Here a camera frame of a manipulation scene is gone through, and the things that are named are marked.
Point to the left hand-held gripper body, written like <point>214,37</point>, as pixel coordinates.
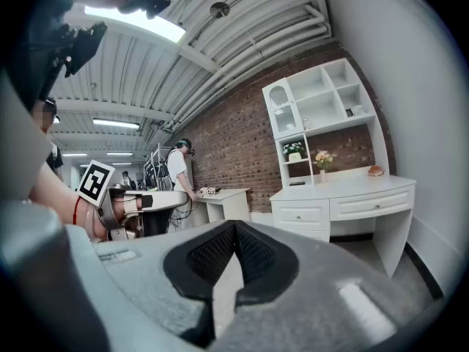
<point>96,183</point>

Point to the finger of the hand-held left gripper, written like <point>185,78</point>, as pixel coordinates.
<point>165,199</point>
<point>128,231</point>

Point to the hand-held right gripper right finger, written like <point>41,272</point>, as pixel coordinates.
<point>322,299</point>

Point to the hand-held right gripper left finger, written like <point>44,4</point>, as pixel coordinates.
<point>121,292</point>

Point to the small white desk drawer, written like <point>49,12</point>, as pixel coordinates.
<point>300,216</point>

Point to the wide white desk drawer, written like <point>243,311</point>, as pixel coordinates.
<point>373,205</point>

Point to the person's left forearm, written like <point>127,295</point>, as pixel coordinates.
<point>58,193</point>

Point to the clothes rack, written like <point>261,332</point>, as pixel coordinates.
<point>155,169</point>

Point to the long ceiling light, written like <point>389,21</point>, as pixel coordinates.
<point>116,123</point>
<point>119,154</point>
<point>75,155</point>

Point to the small white table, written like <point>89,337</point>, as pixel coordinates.
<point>223,204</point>

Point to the person's grey shirt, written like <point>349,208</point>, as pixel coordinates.
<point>18,141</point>

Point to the black baseboard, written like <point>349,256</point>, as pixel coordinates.
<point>423,270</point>

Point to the flat black object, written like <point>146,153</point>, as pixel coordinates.
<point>297,183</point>

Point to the white desk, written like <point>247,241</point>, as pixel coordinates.
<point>366,187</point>

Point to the white flowers in pot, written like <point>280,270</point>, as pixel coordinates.
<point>294,150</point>

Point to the small orange ornament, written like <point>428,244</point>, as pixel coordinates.
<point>375,171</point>

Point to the orange flowers in vase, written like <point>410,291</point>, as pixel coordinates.
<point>324,160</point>

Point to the small white figurine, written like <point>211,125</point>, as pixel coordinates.
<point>307,123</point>

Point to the large ceiling light panel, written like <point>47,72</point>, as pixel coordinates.
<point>139,22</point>

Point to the white ceiling pipes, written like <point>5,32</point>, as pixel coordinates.
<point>256,55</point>

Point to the white hutch shelf unit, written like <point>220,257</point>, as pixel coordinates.
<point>322,101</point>

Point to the white cup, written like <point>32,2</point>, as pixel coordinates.
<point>357,109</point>

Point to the round ceiling fixture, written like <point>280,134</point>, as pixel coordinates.
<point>220,10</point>

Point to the small black picture frame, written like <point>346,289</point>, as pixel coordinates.
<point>349,113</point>

